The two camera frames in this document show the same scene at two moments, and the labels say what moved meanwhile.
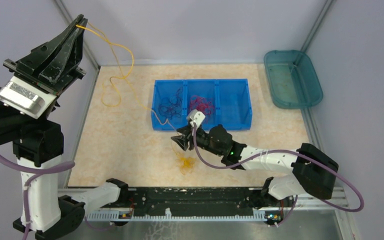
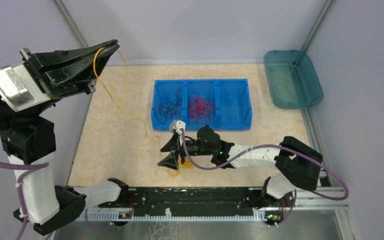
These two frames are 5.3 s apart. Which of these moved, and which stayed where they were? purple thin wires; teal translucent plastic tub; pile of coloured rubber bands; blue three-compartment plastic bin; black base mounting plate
Moved: pile of coloured rubber bands
Stayed: teal translucent plastic tub; blue three-compartment plastic bin; purple thin wires; black base mounting plate
